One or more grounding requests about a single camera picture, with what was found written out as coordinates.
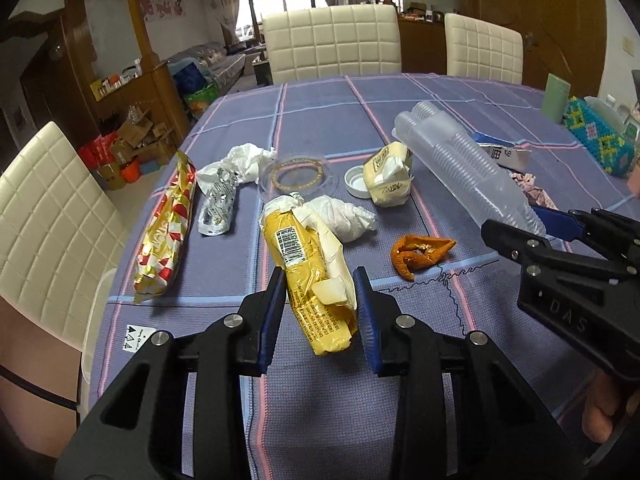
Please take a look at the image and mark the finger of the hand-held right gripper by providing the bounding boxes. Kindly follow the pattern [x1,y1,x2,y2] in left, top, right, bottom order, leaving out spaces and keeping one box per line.
[530,204,640,263]
[480,218,623,281]

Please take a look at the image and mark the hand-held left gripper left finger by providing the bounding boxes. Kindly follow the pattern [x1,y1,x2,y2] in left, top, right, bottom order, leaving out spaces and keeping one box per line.
[52,266,288,480]

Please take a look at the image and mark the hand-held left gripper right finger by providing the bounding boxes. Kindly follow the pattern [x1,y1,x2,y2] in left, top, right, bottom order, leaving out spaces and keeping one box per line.
[352,266,591,480]

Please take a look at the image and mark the yellow plastic wrapper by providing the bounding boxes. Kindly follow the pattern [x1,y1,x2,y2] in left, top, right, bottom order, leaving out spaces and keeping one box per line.
[258,195,361,357]

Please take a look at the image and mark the stack of clear plastic cups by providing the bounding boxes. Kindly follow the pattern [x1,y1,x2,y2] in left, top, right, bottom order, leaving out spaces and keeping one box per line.
[391,101,547,238]

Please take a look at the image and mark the white bottle cap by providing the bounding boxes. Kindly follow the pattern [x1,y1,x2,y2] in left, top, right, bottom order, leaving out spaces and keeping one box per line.
[344,165,377,198]

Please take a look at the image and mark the person's right hand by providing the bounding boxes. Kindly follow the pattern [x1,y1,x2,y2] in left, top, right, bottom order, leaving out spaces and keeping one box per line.
[581,370,632,445]

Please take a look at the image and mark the pink patterned wrapper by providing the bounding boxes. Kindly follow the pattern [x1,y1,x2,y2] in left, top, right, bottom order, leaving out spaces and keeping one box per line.
[509,170,558,211]

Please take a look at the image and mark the orange peel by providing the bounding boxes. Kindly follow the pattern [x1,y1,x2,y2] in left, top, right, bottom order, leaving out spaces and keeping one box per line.
[391,234,457,282]

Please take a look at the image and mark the blue white paper carton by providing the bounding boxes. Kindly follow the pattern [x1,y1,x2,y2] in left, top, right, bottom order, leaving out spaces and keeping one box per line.
[470,130,536,173]

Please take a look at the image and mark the colourful beaded box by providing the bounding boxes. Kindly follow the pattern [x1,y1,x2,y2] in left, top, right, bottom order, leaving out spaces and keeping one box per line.
[564,97,640,178]

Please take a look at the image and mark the twisted white tissue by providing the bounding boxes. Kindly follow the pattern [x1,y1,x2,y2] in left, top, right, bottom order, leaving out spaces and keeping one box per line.
[302,196,378,245]

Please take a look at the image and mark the green cup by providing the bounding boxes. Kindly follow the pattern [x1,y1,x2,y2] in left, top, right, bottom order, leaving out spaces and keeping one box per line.
[542,73,571,123]

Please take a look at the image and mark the silver foil wrapper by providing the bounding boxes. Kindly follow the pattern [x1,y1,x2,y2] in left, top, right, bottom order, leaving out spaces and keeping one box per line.
[196,162,241,237]

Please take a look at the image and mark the yellow tissue packet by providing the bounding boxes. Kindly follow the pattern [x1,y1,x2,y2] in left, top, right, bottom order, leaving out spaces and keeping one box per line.
[362,141,415,207]

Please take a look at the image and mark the red gold snack wrapper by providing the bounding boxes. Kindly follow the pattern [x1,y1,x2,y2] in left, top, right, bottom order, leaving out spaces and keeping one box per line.
[132,150,197,305]

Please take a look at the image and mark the cream quilted chair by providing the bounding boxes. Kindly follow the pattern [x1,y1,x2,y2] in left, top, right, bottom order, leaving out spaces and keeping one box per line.
[262,4,402,86]
[0,120,128,366]
[444,12,524,86]

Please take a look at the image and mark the blue checked tablecloth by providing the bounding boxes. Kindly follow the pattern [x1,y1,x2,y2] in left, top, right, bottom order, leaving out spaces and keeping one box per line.
[82,72,640,480]

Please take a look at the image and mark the wooden sideboard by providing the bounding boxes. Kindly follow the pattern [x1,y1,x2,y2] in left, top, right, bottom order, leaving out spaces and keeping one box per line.
[399,14,448,77]

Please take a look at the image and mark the pile of cardboard boxes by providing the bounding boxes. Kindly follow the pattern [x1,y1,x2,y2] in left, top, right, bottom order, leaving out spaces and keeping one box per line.
[95,105,177,191]

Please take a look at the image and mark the green basket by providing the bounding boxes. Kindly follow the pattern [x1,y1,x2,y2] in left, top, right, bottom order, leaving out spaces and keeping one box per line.
[184,85,219,114]

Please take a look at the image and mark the red bag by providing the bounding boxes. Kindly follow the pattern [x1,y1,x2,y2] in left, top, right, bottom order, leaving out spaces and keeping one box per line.
[77,134,120,172]

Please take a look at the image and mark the blue bag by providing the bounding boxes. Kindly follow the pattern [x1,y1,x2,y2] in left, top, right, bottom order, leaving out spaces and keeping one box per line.
[172,62,212,96]

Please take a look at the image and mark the grey sofa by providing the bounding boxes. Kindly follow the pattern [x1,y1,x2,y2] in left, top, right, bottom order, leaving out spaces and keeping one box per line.
[175,42,267,96]

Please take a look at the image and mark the wooden counter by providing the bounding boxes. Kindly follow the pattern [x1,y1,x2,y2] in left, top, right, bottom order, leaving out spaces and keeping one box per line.
[90,59,192,136]

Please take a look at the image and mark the window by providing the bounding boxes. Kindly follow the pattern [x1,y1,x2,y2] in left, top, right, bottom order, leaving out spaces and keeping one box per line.
[237,0,312,43]

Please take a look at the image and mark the clear lid with gold ring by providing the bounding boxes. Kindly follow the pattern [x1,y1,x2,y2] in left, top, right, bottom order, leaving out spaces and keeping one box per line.
[258,154,341,203]

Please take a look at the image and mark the pink wall pictures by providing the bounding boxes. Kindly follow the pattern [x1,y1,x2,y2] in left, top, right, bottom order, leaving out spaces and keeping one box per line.
[140,0,187,22]

